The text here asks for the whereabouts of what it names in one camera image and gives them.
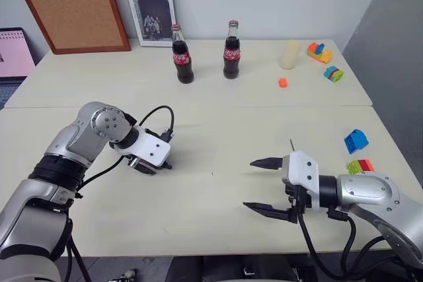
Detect multicolour block stack with teal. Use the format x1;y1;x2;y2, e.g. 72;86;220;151
323;65;345;84

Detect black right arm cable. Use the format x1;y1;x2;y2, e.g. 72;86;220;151
327;207;397;282

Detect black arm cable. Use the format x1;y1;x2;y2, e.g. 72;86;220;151
327;207;397;282
62;155;128;282

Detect green red orange block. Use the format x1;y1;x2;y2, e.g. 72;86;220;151
345;159;375;175

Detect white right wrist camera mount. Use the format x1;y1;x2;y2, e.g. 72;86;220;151
280;150;321;212

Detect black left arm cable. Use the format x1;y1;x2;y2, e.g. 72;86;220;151
62;155;128;282

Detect cork board with brown frame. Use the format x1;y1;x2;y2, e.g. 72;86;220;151
7;0;132;55

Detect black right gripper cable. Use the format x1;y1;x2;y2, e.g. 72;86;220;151
296;211;327;282

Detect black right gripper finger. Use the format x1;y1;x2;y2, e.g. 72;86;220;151
242;201;299;225
249;155;286;171

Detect graphic design book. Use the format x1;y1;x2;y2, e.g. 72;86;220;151
120;0;178;48

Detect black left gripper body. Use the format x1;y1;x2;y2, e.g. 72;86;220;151
126;154;165;172

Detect cream plastic figure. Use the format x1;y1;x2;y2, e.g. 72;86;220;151
280;39;301;71

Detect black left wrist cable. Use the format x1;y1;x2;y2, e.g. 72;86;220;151
136;105;175;143

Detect small grey object under table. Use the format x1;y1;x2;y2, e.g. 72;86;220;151
112;267;137;282

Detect blue toy block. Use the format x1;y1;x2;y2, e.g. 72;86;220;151
343;128;369;155

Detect multicolour block stack with yellow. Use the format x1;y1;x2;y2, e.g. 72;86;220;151
306;41;333;65

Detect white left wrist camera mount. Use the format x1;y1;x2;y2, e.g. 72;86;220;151
123;125;173;168

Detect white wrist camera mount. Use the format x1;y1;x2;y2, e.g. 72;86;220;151
123;125;173;168
280;150;321;212

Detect grey laptop keyboard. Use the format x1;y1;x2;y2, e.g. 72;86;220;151
0;76;28;111

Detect glass cola bottle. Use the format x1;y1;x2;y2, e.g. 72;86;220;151
222;20;241;81
170;24;195;85

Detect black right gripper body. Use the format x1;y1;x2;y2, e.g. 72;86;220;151
283;181;313;219

